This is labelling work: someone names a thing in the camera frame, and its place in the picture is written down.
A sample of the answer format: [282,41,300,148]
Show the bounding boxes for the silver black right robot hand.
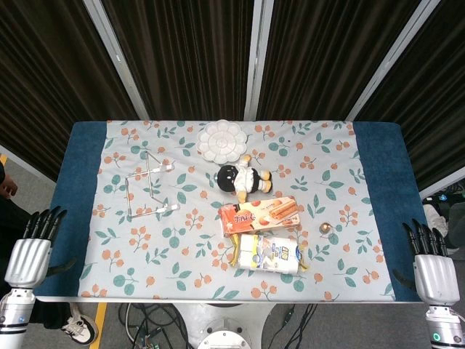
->
[392,218,461,305]

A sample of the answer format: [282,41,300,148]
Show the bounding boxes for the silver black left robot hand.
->
[4,206,77,290]

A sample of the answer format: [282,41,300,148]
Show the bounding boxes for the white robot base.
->
[173,301,280,349]

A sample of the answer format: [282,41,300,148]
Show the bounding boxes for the person hand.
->
[0,173,19,199]

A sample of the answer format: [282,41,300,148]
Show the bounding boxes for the blue table mat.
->
[34,121,433,303]

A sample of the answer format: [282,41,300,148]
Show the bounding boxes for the black and white sneaker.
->
[60,304,100,345]

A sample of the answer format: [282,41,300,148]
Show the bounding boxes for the white yellow snack bag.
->
[227,233,310,276]

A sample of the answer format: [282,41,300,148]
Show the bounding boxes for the orange wafer roll box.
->
[217,196,304,238]

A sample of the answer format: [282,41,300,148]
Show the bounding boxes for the floral patterned tablecloth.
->
[78,119,396,302]

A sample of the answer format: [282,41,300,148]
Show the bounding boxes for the black-haired plush doll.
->
[214,154,273,204]

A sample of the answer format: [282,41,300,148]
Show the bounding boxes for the white flower-shaped paint palette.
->
[196,119,249,164]

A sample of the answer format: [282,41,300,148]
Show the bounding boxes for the dark corrugated partition screen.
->
[0,0,465,199]

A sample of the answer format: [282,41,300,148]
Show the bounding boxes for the black floor cables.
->
[118,302,320,349]

